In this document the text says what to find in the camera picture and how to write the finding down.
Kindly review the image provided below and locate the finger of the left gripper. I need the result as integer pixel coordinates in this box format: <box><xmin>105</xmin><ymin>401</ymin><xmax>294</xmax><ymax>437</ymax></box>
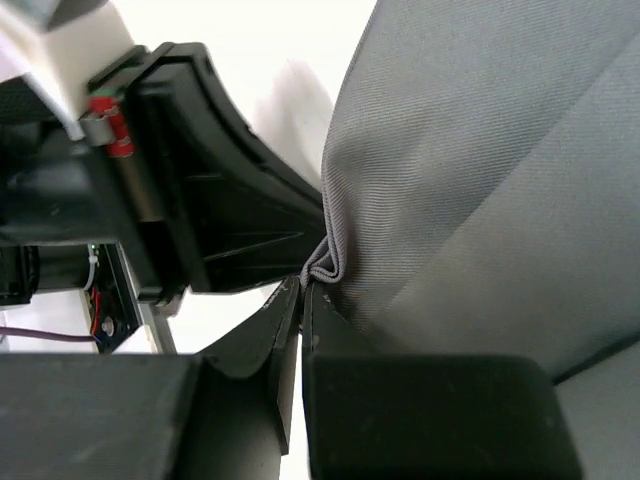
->
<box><xmin>129</xmin><ymin>42</ymin><xmax>325</xmax><ymax>293</ymax></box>

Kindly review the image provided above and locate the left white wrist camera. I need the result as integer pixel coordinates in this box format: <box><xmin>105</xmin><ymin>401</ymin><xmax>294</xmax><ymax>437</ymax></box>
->
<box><xmin>1</xmin><ymin>0</ymin><xmax>134</xmax><ymax>140</ymax></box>

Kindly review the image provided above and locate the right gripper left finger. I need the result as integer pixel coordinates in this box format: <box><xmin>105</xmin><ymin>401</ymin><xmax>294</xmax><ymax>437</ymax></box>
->
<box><xmin>1</xmin><ymin>278</ymin><xmax>300</xmax><ymax>479</ymax></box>

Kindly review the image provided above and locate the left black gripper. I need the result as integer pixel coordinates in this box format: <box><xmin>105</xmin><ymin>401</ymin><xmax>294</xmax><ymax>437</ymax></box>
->
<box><xmin>0</xmin><ymin>42</ymin><xmax>211</xmax><ymax>306</ymax></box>

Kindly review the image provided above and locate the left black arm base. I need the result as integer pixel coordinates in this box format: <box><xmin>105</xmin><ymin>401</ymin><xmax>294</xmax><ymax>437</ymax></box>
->
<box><xmin>82</xmin><ymin>242</ymin><xmax>176</xmax><ymax>355</ymax></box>

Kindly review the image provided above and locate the grey pleated skirt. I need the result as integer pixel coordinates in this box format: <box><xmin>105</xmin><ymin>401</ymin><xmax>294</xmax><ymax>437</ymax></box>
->
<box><xmin>297</xmin><ymin>0</ymin><xmax>640</xmax><ymax>386</ymax></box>

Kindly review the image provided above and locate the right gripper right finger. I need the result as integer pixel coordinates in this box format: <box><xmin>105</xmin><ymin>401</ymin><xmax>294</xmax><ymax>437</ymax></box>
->
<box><xmin>302</xmin><ymin>284</ymin><xmax>582</xmax><ymax>479</ymax></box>

